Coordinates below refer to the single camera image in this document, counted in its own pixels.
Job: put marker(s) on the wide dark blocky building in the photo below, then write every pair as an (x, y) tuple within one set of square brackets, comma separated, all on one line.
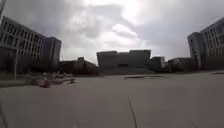
[(123, 61)]

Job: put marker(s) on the low dark building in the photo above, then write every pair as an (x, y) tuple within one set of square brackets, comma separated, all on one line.
[(80, 66)]

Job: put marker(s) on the grey paved plaza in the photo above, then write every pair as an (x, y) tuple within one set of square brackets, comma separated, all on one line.
[(113, 103)]

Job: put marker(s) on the small dark building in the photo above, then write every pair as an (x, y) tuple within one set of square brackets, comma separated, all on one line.
[(157, 63)]

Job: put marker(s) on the low vehicle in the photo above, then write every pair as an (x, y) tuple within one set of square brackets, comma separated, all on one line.
[(45, 82)]

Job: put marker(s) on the low pale-roofed building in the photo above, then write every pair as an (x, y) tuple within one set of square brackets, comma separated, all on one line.
[(183, 64)]

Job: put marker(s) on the large building with window grid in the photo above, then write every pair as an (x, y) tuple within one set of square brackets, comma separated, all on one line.
[(30, 43)]

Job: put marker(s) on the thin pole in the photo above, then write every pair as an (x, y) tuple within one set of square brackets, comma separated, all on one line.
[(15, 63)]

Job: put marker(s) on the tall building with window rows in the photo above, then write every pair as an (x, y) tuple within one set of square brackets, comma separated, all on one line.
[(210, 43)]

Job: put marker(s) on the dark raised ground strip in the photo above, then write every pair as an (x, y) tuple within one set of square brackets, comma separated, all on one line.
[(13, 82)]

